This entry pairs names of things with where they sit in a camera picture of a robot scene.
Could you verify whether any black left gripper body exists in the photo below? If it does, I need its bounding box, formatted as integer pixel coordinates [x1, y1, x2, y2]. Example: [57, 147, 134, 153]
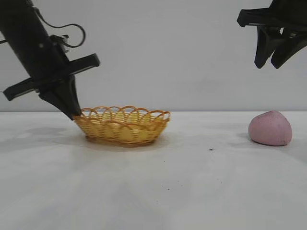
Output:
[2, 26, 101, 102]

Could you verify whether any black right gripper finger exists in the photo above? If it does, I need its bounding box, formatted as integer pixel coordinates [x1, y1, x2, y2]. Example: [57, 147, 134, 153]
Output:
[254, 25, 283, 69]
[271, 32, 307, 69]

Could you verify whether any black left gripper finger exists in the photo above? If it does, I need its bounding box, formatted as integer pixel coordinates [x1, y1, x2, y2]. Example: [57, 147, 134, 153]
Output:
[38, 85, 75, 121]
[56, 74, 82, 116]

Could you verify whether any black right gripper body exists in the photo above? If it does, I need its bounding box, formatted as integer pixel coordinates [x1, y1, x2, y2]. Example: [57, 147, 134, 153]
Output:
[236, 0, 307, 37]

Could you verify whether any yellow woven wicker basket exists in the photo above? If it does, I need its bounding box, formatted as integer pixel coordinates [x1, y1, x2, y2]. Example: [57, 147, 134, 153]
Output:
[72, 104, 172, 148]

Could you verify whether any pink rounded stone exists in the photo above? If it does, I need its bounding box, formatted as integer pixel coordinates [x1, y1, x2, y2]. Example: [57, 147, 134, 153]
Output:
[248, 110, 294, 147]

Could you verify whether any black left camera cable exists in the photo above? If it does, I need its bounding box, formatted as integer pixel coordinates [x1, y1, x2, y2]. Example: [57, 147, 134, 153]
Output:
[32, 6, 86, 48]

